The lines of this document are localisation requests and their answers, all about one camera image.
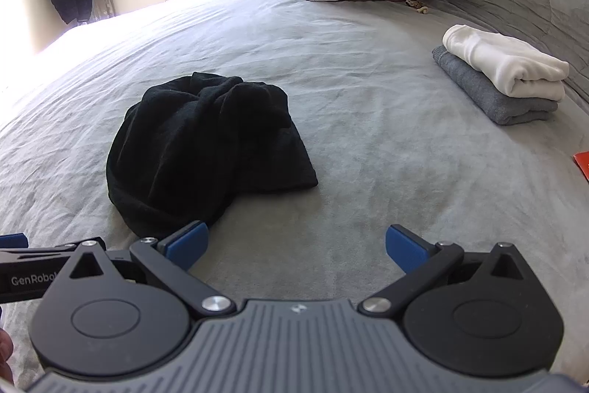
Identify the folded white garment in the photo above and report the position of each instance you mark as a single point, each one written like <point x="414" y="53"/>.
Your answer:
<point x="501" y="61"/>

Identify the person's left hand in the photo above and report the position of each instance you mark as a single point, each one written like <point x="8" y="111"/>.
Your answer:
<point x="4" y="351"/>

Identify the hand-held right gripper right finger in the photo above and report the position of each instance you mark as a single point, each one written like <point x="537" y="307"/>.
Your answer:
<point x="405" y="244"/>

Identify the small beige crumpled object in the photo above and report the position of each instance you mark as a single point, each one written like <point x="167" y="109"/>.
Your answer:
<point x="418" y="6"/>

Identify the grey bed sheet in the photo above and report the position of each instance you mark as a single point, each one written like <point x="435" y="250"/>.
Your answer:
<point x="368" y="121"/>

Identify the folded grey garment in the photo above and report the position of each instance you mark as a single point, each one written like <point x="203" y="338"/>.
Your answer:
<point x="483" y="96"/>

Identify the black t-shirt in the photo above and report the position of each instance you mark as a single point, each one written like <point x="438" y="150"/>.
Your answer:
<point x="207" y="144"/>

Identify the red flat object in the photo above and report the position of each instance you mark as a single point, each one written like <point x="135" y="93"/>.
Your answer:
<point x="582" y="165"/>

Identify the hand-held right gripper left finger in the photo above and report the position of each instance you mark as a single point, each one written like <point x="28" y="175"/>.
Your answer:
<point x="186" y="244"/>

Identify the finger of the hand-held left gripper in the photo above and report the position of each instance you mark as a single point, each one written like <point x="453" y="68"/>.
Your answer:
<point x="13" y="240"/>

